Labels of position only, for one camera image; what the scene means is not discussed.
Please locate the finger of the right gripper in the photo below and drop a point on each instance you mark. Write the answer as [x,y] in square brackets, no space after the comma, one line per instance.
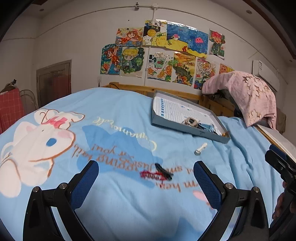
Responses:
[285,170]
[283,155]

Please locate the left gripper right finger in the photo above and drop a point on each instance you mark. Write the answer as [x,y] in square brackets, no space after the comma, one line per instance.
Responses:
[251,222]

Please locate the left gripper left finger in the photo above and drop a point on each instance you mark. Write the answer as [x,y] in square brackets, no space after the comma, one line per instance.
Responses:
[40,223]

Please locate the white hair clip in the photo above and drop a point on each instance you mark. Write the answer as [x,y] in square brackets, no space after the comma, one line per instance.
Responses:
[200,149]

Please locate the person's right hand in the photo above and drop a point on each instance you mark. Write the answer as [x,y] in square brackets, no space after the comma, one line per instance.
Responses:
[278,207]

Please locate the white mattress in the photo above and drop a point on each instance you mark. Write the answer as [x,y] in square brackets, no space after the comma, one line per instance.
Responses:
[278,140]

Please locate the pink floral blanket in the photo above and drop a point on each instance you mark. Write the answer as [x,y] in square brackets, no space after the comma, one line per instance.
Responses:
[252,95]

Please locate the white air conditioner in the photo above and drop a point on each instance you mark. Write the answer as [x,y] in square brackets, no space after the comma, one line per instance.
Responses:
[259,69]

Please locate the light blue cartoon bedsheet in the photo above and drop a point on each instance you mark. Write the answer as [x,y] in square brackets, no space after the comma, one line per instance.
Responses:
[113,127]

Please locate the busy doodle drawing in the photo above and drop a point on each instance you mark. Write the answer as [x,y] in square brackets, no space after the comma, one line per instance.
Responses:
[204,71]

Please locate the red plaid cloth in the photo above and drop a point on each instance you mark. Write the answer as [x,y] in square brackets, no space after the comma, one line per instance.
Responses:
[11,108]

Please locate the electric fan grille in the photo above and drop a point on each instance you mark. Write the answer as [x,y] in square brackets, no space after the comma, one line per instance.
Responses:
[29,101]

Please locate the grey shallow tray box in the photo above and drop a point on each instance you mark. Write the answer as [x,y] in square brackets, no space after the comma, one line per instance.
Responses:
[170,111]

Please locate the red haired character drawing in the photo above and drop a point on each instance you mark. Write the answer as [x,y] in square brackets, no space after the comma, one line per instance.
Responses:
[218,41]

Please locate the orange landscape drawing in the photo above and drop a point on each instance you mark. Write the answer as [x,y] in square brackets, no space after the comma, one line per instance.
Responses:
[184,67]

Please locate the cup and fish drawing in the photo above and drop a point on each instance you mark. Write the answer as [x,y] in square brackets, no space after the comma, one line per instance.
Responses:
[160,64]

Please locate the blue sea painting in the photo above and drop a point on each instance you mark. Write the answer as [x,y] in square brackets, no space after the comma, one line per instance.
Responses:
[187,39]

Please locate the yellow moon drawing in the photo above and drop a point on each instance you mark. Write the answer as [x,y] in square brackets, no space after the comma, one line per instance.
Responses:
[155,33]

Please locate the mermaid drawing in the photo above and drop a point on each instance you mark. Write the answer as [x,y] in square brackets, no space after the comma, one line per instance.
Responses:
[111,59]

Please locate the blond boy drawing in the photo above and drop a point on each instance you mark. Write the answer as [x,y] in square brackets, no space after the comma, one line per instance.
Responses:
[132,60]

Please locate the orange haired girl drawing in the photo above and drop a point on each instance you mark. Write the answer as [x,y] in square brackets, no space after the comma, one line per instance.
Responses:
[129,37]

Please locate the brown wall hatch door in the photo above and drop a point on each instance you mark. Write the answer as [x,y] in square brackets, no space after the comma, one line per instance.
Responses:
[53,82]

